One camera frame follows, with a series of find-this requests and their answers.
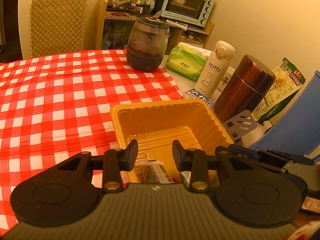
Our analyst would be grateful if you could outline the black seaweed snack pack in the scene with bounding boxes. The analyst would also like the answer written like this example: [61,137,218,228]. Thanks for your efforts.
[135,160,173,184]

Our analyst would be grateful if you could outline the dark door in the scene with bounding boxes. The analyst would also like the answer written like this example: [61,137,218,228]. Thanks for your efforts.
[1,0,22,63]

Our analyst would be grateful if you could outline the brown metal thermos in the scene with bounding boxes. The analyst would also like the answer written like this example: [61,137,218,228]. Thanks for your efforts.
[214,54,276,122]

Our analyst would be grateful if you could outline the quilted beige chair back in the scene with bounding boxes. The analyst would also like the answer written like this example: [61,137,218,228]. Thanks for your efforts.
[29,0,88,57]

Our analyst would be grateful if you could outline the wooden shelf unit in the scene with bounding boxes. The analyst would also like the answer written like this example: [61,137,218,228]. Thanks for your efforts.
[94,0,215,54]

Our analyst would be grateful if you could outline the glass jar dark contents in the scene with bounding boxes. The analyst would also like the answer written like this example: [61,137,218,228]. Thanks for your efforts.
[126,15,170,72]

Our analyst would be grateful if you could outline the blue thermos jug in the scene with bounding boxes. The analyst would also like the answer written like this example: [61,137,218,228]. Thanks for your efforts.
[249,70,320,156]

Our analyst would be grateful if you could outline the sunflower seed bag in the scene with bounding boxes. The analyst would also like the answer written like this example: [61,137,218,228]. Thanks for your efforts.
[252,57,305,124]

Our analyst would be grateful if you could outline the white green snack bag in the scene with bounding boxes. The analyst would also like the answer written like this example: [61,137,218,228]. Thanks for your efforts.
[180,171,191,188]

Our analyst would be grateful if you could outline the white miffy bottle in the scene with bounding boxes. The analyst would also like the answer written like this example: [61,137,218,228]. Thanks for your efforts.
[195,41,235,98]

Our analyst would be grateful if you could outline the grey slotted spatula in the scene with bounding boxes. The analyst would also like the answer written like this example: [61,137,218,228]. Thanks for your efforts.
[223,110,258,141]

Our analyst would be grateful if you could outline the green tissue pack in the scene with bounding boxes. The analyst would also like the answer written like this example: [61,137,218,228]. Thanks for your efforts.
[165,42,212,82]

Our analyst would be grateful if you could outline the light blue toaster oven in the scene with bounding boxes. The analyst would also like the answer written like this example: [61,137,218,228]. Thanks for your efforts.
[161,0,215,27]

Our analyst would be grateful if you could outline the red checkered tablecloth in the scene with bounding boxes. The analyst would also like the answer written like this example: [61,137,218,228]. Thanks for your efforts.
[1,50,182,233]

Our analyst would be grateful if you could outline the orange plastic tray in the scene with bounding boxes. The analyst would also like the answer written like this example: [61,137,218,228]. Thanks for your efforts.
[110,99,233,183]

